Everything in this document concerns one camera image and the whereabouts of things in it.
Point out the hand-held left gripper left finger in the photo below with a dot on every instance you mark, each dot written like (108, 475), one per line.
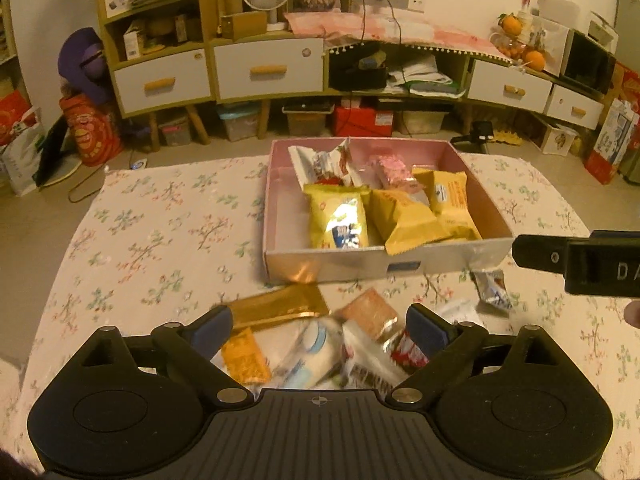
(215, 332)

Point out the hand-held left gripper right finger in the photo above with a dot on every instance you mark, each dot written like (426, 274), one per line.
(425, 332)

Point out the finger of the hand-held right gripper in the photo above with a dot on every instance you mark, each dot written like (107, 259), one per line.
(540, 254)

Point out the red white snack packet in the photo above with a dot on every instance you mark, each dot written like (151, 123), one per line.
(407, 352)
(320, 162)

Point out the small orange snack packet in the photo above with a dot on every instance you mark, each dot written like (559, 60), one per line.
(245, 357)

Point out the white pecan packet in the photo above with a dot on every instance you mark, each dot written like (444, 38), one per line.
(372, 355)

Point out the clear cracker packet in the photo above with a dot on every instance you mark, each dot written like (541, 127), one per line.
(370, 312)

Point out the small silver packet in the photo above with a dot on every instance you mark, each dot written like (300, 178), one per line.
(492, 290)

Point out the gold bar wrapper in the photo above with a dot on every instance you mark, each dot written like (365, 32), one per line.
(275, 306)

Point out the white light-blue snack packet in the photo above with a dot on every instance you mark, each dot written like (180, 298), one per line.
(312, 352)

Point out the orange-yellow snack packet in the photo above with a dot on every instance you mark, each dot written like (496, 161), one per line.
(452, 200)
(407, 222)

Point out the silver box pink inside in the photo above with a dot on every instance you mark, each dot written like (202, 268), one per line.
(340, 266)

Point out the yellow packet blue print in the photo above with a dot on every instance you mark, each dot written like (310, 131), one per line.
(337, 217)

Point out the pink snack packet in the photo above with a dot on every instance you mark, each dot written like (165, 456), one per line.
(390, 170)

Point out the person's right hand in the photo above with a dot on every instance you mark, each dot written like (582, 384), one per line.
(634, 316)

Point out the floral tablecloth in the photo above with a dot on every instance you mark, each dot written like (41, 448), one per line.
(150, 260)

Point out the white printed box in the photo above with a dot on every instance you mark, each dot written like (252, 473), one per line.
(559, 139)

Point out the black device on floor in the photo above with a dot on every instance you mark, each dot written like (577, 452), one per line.
(475, 135)

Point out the orange fruit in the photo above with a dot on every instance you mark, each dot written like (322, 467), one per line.
(534, 59)
(511, 25)

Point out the black appliance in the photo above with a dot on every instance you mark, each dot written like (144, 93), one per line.
(590, 65)

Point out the blue-lid storage bin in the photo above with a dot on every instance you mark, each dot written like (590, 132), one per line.
(239, 122)

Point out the red box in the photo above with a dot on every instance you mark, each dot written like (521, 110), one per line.
(362, 121)

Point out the orange printed bag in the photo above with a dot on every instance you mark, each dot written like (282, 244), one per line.
(92, 132)

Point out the yellow-green wooden cabinet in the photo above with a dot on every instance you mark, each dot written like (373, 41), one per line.
(270, 102)

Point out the black flat board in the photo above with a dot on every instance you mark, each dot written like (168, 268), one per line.
(50, 155)

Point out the pink cloth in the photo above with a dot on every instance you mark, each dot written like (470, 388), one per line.
(425, 30)

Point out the black bag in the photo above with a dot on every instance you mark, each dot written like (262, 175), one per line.
(357, 75)

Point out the white shopping bag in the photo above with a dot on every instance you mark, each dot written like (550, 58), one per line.
(20, 160)

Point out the purple plush toy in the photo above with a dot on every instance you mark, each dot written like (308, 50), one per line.
(82, 65)

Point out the small wooden box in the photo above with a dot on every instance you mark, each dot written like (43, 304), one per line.
(245, 25)

